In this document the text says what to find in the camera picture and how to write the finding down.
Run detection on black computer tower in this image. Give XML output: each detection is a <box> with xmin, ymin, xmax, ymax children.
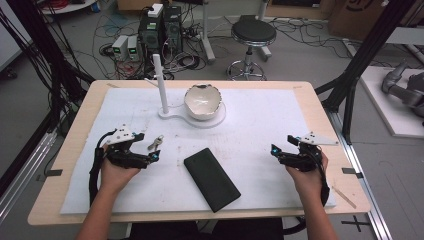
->
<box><xmin>162</xmin><ymin>4</ymin><xmax>184</xmax><ymax>55</ymax></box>
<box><xmin>137</xmin><ymin>6</ymin><xmax>165</xmax><ymax>57</ymax></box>

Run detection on grey power supply unit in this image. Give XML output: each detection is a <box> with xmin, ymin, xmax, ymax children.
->
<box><xmin>126</xmin><ymin>35</ymin><xmax>141</xmax><ymax>62</ymax></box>
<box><xmin>111</xmin><ymin>34</ymin><xmax>130</xmax><ymax>63</ymax></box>

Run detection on black floor cable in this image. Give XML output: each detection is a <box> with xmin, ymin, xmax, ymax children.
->
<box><xmin>269</xmin><ymin>16</ymin><xmax>395</xmax><ymax>68</ymax></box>

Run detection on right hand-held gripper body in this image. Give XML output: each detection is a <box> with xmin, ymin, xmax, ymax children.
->
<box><xmin>278</xmin><ymin>130</ymin><xmax>340</xmax><ymax>173</ymax></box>

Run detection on white foam mat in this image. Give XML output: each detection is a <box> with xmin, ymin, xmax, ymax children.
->
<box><xmin>59</xmin><ymin>87</ymin><xmax>337</xmax><ymax>215</ymax></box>

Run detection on person's left hand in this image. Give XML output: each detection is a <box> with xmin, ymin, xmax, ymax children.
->
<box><xmin>99</xmin><ymin>143</ymin><xmax>143</xmax><ymax>197</ymax></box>

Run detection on white metal stand leg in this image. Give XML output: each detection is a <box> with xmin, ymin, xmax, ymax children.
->
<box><xmin>199</xmin><ymin>0</ymin><xmax>217</xmax><ymax>65</ymax></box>
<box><xmin>257</xmin><ymin>0</ymin><xmax>273</xmax><ymax>62</ymax></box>

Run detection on black frame stand with cables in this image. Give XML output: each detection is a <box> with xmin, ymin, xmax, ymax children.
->
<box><xmin>0</xmin><ymin>0</ymin><xmax>97</xmax><ymax>198</ymax></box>

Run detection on aluminium rail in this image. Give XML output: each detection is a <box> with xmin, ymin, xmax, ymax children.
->
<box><xmin>0</xmin><ymin>128</ymin><xmax>58</xmax><ymax>225</ymax></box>
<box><xmin>327</xmin><ymin>109</ymin><xmax>395</xmax><ymax>240</ymax></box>

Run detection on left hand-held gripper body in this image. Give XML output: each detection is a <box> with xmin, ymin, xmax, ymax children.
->
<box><xmin>104</xmin><ymin>124</ymin><xmax>150</xmax><ymax>170</ymax></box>

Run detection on thin wooden stick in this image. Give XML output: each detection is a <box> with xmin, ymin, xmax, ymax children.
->
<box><xmin>332</xmin><ymin>185</ymin><xmax>357</xmax><ymax>210</ymax></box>

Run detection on white eggshell-shaped bowl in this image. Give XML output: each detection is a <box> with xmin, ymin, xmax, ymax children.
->
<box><xmin>183</xmin><ymin>83</ymin><xmax>223</xmax><ymax>122</ymax></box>

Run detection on white box on computer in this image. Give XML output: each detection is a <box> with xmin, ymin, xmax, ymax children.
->
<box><xmin>147</xmin><ymin>3</ymin><xmax>165</xmax><ymax>19</ymax></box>

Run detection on person's legs in dark clothing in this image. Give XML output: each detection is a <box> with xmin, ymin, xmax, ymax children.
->
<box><xmin>127</xmin><ymin>217</ymin><xmax>285</xmax><ymax>240</ymax></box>

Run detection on person's right hand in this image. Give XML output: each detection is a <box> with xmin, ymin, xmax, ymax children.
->
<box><xmin>285</xmin><ymin>151</ymin><xmax>331</xmax><ymax>201</ymax></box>

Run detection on black rectangular pouch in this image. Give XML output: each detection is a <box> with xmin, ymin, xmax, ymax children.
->
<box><xmin>183</xmin><ymin>147</ymin><xmax>242</xmax><ymax>214</ymax></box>

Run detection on white stand with post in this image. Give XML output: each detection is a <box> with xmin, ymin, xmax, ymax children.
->
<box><xmin>144</xmin><ymin>53</ymin><xmax>227</xmax><ymax>130</ymax></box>

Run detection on round white table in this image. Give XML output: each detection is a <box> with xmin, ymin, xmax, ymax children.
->
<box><xmin>39</xmin><ymin>0</ymin><xmax>98</xmax><ymax>16</ymax></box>

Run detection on cardboard box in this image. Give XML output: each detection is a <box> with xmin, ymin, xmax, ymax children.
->
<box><xmin>327</xmin><ymin>0</ymin><xmax>388</xmax><ymax>42</ymax></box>

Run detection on white floor board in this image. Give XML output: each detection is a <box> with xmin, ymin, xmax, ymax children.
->
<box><xmin>359</xmin><ymin>65</ymin><xmax>424</xmax><ymax>140</ymax></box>

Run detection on black round stool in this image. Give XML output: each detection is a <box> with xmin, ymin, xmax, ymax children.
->
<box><xmin>226</xmin><ymin>14</ymin><xmax>278</xmax><ymax>82</ymax></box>

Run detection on tangle of floor cables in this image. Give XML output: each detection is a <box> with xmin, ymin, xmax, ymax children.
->
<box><xmin>92</xmin><ymin>9</ymin><xmax>209</xmax><ymax>81</ymax></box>

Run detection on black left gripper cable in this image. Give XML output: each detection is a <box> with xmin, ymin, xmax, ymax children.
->
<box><xmin>87</xmin><ymin>130</ymin><xmax>116</xmax><ymax>208</ymax></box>

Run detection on black tape cross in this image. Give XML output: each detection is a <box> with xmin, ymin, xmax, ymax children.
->
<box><xmin>340</xmin><ymin>215</ymin><xmax>372</xmax><ymax>234</ymax></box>

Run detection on white cabinet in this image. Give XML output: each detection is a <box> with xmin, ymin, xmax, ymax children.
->
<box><xmin>0</xmin><ymin>0</ymin><xmax>33</xmax><ymax>73</ymax></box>

